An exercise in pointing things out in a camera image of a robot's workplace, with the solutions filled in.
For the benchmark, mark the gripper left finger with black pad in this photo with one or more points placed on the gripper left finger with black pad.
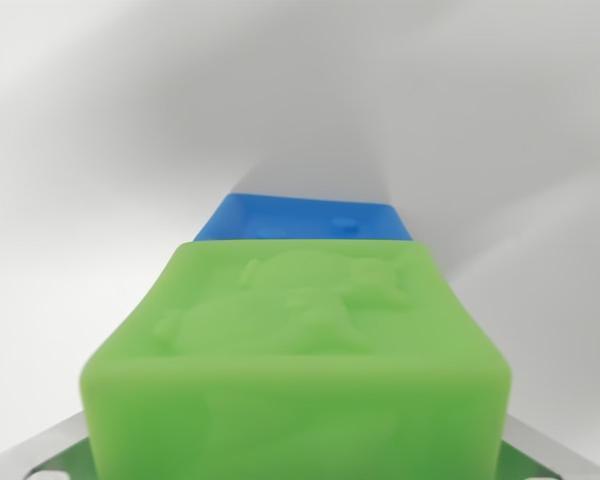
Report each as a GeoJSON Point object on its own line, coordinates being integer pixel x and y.
{"type": "Point", "coordinates": [45, 452]}

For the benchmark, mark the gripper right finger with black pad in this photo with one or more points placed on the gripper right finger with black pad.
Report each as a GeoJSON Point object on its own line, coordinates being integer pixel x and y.
{"type": "Point", "coordinates": [527, 452]}

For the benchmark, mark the green embossed cube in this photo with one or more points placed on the green embossed cube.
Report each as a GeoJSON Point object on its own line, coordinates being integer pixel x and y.
{"type": "Point", "coordinates": [295, 370]}

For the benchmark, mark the blue embossed cube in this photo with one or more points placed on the blue embossed cube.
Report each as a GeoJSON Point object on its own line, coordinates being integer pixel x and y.
{"type": "Point", "coordinates": [300, 220]}

